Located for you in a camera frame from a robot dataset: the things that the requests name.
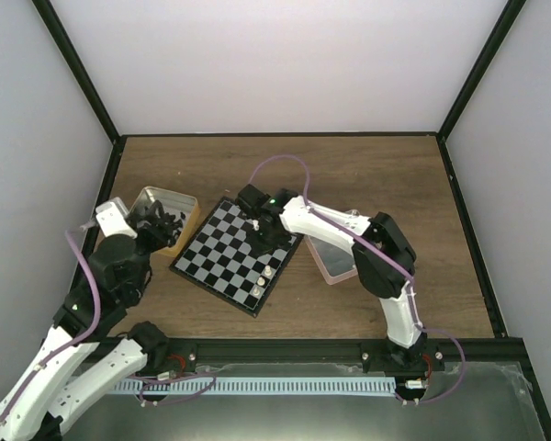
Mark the yellow tin box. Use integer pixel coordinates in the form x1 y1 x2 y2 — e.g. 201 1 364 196
128 186 200 257

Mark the black chess pieces pile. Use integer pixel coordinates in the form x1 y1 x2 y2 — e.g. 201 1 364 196
160 211 186 242

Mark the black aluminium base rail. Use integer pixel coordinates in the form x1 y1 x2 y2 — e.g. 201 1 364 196
165 337 529 374

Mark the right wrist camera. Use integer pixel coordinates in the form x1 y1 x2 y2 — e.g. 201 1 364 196
235 184 269 217

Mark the black and white chessboard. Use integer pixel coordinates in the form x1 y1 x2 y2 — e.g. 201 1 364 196
170 197 303 317

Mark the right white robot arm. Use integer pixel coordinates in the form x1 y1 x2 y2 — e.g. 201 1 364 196
236 184 426 370

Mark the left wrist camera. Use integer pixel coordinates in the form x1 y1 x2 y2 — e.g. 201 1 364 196
95 197 137 239

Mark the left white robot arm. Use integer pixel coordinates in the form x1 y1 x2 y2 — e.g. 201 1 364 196
0 198 185 440

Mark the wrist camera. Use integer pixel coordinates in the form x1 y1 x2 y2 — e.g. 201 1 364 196
95 197 137 239
235 184 269 217

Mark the light blue slotted cable duct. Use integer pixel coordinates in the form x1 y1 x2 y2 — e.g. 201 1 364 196
111 377 396 398

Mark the pink tin box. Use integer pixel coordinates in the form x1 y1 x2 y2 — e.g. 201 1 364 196
306 236 357 285

